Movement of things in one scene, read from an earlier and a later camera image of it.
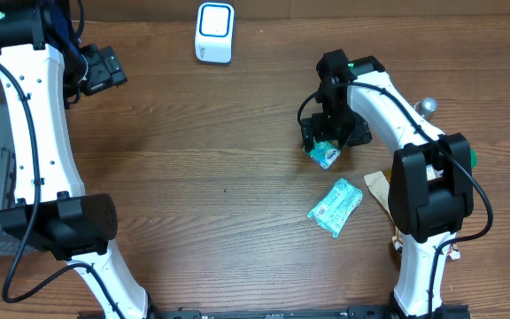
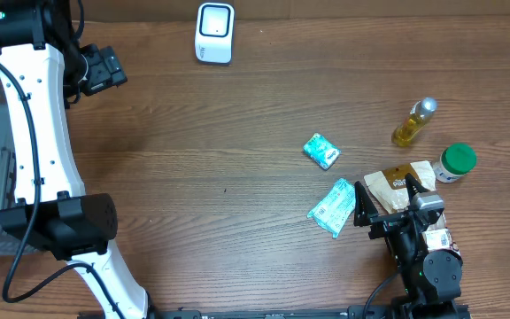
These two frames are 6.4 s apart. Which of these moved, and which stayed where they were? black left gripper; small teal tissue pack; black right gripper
Moved: black right gripper
Stayed: black left gripper; small teal tissue pack
